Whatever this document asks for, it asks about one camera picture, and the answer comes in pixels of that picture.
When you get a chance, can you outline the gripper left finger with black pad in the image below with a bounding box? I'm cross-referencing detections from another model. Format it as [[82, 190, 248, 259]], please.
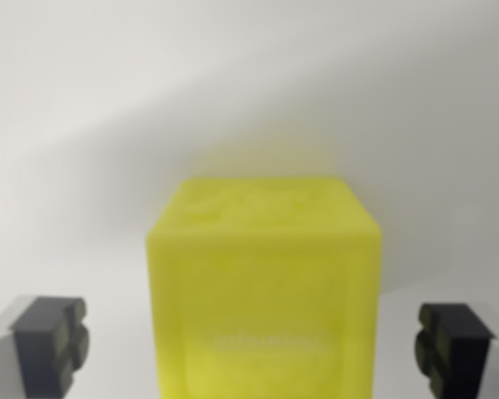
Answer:
[[0, 294, 91, 399]]

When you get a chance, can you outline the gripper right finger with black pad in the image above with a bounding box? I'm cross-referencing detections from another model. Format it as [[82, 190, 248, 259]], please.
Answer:
[[413, 302, 499, 399]]

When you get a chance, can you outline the yellow translucent cube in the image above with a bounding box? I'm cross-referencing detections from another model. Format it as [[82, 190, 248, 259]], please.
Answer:
[[145, 177, 383, 399]]

